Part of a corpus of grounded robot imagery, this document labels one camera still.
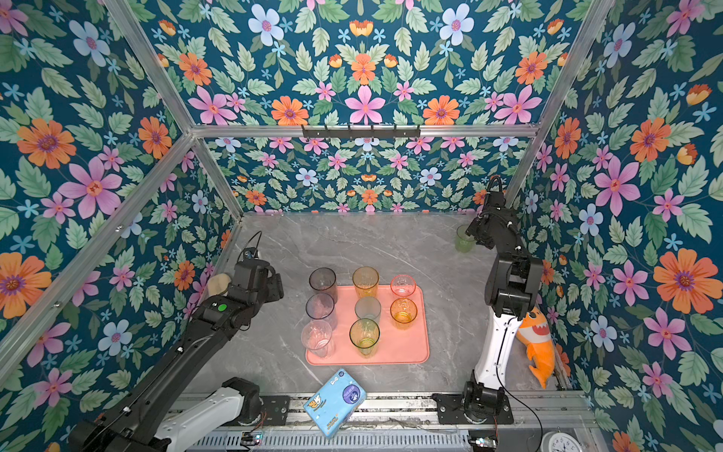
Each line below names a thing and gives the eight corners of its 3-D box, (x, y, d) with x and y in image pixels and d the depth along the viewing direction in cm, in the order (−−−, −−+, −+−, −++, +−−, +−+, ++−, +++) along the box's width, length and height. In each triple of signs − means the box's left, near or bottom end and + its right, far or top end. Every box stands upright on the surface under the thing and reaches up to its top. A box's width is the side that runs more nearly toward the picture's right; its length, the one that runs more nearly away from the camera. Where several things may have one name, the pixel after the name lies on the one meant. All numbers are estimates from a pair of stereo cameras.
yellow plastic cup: (355, 307, 94) (351, 286, 84) (356, 287, 99) (353, 266, 88) (378, 307, 94) (378, 286, 84) (378, 287, 99) (378, 266, 88)
